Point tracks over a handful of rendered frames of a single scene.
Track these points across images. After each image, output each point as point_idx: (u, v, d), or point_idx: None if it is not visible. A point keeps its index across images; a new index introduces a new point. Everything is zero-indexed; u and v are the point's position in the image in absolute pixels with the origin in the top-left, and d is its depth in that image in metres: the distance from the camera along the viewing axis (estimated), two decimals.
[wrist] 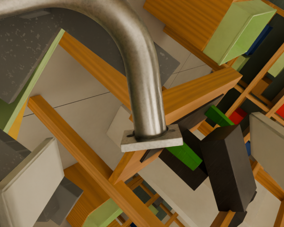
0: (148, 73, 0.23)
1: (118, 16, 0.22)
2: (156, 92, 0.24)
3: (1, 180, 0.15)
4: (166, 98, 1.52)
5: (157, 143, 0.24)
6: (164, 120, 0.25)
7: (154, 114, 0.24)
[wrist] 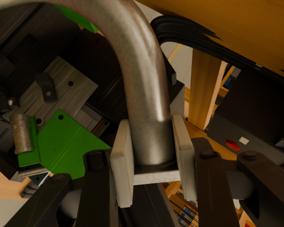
0: (152, 83, 0.18)
1: (114, 10, 0.17)
2: (162, 108, 0.18)
3: None
4: None
5: (164, 174, 0.18)
6: (173, 145, 0.19)
7: (160, 137, 0.18)
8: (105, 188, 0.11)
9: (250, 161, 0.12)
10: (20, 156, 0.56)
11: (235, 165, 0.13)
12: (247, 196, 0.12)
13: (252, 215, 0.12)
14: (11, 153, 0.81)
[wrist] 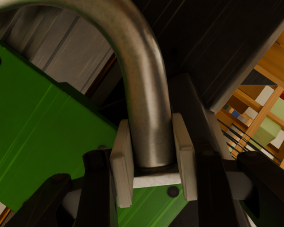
0: (153, 84, 0.17)
1: (115, 11, 0.17)
2: (163, 109, 0.18)
3: None
4: None
5: (165, 177, 0.18)
6: (173, 147, 0.19)
7: (161, 139, 0.18)
8: (105, 188, 0.11)
9: (251, 161, 0.12)
10: None
11: (235, 165, 0.13)
12: (248, 196, 0.12)
13: (253, 215, 0.12)
14: None
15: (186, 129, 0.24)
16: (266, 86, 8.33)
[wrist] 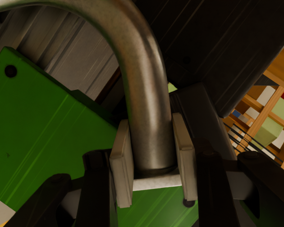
0: (153, 85, 0.17)
1: (115, 11, 0.17)
2: (163, 110, 0.18)
3: None
4: None
5: (165, 179, 0.17)
6: (174, 149, 0.19)
7: (161, 141, 0.18)
8: (105, 188, 0.11)
9: (251, 161, 0.12)
10: None
11: (235, 165, 0.13)
12: (248, 196, 0.12)
13: (253, 215, 0.12)
14: None
15: None
16: (267, 85, 8.32)
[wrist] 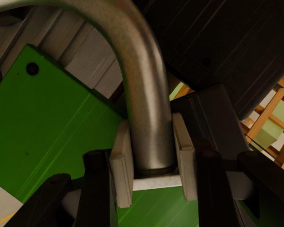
0: (153, 85, 0.17)
1: (115, 11, 0.17)
2: (163, 110, 0.18)
3: None
4: None
5: (165, 179, 0.17)
6: (174, 149, 0.19)
7: (161, 141, 0.18)
8: (105, 188, 0.11)
9: (251, 161, 0.12)
10: None
11: (235, 165, 0.13)
12: (248, 196, 0.12)
13: (253, 215, 0.12)
14: None
15: (220, 140, 0.24)
16: None
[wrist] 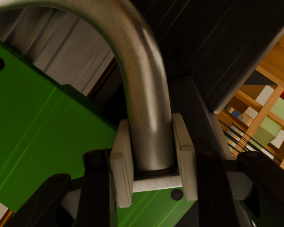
0: (153, 85, 0.17)
1: (116, 12, 0.17)
2: (164, 111, 0.18)
3: None
4: None
5: (166, 180, 0.17)
6: (174, 150, 0.18)
7: (162, 141, 0.18)
8: (105, 188, 0.11)
9: (251, 161, 0.12)
10: None
11: (235, 165, 0.13)
12: (248, 196, 0.12)
13: (253, 215, 0.12)
14: None
15: (190, 132, 0.24)
16: (266, 85, 8.33)
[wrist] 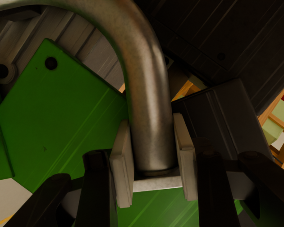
0: (155, 85, 0.17)
1: (118, 11, 0.17)
2: (165, 111, 0.18)
3: None
4: None
5: (167, 181, 0.17)
6: (175, 150, 0.18)
7: (162, 142, 0.18)
8: (105, 188, 0.11)
9: (251, 161, 0.12)
10: None
11: (235, 165, 0.13)
12: (248, 196, 0.12)
13: (253, 215, 0.12)
14: None
15: (238, 135, 0.24)
16: None
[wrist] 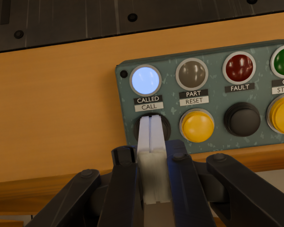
0: None
1: None
2: None
3: None
4: None
5: None
6: None
7: None
8: (131, 185, 0.11)
9: (220, 164, 0.12)
10: None
11: (204, 167, 0.13)
12: (216, 198, 0.12)
13: (224, 217, 0.12)
14: None
15: None
16: None
